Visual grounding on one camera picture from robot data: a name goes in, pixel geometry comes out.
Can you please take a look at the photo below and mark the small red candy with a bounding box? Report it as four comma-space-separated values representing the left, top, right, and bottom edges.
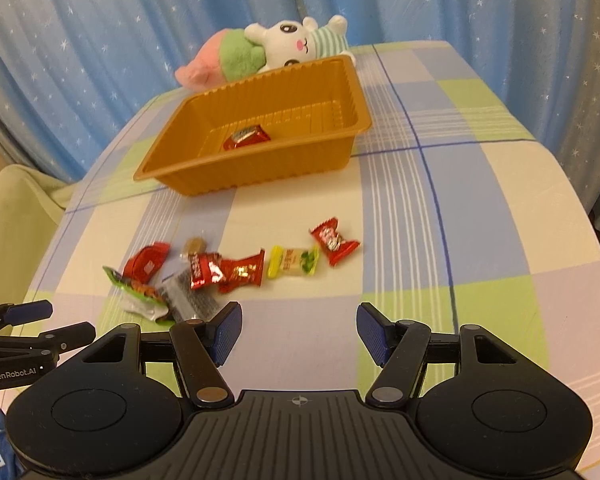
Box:
223, 125, 271, 152

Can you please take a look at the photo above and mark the pale yellow cloth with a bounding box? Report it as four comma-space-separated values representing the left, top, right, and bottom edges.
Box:
0, 164, 81, 306

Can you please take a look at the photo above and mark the clear packet with black snack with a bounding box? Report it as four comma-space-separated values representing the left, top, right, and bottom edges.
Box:
157, 269, 221, 323

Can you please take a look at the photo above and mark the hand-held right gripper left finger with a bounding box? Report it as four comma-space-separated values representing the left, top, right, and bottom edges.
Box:
80, 301, 244, 409

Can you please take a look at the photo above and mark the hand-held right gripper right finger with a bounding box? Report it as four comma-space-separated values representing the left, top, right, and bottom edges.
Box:
356, 301, 521, 409

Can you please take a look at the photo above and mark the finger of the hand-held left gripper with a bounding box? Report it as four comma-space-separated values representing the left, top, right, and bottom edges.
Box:
0, 300, 54, 336
7, 323, 97, 359

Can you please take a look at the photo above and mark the yellow and green candy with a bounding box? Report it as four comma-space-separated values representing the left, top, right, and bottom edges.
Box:
265, 245, 321, 280

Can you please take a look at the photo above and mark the brown candy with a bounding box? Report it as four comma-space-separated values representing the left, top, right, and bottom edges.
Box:
181, 236, 210, 261

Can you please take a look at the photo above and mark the shiny red snack packet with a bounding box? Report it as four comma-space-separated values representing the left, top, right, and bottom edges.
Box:
187, 252, 226, 292

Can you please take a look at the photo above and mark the blue star curtain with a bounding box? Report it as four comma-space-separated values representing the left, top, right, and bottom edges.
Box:
0, 0, 600, 233

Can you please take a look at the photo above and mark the red and white snack packet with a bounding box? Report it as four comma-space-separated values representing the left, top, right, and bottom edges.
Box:
308, 216, 362, 267

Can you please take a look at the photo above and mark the red packet with white label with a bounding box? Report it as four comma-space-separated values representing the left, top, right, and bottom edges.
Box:
121, 241, 172, 283

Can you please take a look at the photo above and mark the orange plastic tray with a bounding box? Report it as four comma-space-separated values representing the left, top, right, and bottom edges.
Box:
132, 55, 373, 197

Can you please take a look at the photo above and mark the person's printed garment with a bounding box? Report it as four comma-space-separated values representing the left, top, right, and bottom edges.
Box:
0, 422, 28, 480

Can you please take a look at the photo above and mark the green and white snack packet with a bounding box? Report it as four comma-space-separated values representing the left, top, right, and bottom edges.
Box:
103, 266, 173, 322

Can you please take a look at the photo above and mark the white rabbit plush with carrot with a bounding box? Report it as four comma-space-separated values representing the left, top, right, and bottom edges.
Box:
175, 15, 357, 92

